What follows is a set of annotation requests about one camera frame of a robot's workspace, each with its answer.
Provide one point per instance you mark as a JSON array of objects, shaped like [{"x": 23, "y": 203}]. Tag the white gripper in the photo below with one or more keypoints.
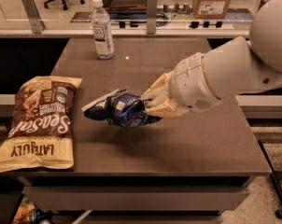
[{"x": 190, "y": 84}]

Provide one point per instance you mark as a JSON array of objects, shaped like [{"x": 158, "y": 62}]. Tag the blue chip bag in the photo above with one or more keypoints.
[{"x": 119, "y": 108}]

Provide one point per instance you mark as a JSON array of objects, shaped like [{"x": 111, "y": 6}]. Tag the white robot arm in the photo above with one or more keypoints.
[{"x": 251, "y": 65}]

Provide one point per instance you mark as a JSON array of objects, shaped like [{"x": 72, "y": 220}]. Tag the brown chip bag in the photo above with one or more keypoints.
[{"x": 41, "y": 132}]

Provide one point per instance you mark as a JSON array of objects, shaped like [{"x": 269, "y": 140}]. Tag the clear plastic water bottle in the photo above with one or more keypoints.
[{"x": 101, "y": 28}]

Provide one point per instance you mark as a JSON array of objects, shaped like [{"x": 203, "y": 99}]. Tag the cardboard box with label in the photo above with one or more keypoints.
[{"x": 210, "y": 9}]

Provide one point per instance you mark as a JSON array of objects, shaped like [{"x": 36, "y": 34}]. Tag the grey table drawer front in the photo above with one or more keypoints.
[{"x": 137, "y": 198}]

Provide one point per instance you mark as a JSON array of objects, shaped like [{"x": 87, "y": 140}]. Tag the snack items under table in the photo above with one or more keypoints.
[{"x": 28, "y": 213}]

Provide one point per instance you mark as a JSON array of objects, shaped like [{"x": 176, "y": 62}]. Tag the middle metal glass post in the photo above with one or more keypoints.
[{"x": 151, "y": 16}]

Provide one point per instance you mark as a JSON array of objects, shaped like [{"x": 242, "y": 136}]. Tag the metal glass post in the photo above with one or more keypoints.
[
  {"x": 36, "y": 24},
  {"x": 151, "y": 16}
]

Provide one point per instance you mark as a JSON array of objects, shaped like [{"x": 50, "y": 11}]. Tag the left metal glass post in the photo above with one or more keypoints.
[{"x": 36, "y": 24}]

